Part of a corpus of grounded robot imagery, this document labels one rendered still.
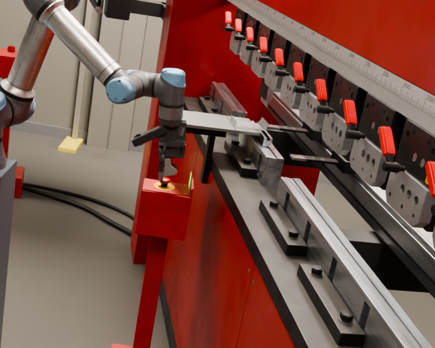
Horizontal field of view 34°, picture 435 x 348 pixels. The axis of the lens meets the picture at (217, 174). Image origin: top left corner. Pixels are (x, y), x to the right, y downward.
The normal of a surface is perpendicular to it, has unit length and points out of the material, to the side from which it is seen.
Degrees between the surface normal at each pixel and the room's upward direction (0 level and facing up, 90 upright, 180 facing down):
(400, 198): 90
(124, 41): 90
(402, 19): 90
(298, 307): 0
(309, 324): 0
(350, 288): 90
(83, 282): 0
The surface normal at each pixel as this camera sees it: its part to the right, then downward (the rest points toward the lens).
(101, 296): 0.18, -0.93
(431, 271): -0.97, -0.11
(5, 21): -0.02, 0.32
